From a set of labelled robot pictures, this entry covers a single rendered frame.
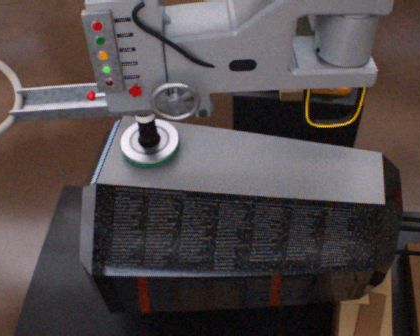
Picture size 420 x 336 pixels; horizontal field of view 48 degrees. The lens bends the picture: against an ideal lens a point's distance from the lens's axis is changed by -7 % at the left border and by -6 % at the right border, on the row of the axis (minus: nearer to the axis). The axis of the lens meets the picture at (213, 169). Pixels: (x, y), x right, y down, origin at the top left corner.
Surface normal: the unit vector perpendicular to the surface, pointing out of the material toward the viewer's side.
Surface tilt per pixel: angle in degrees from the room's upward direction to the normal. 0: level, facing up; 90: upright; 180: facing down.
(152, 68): 90
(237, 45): 90
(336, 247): 45
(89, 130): 0
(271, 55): 90
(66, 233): 0
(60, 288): 0
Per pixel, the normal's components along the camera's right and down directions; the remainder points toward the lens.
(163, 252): -0.10, 0.09
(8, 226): -0.03, -0.64
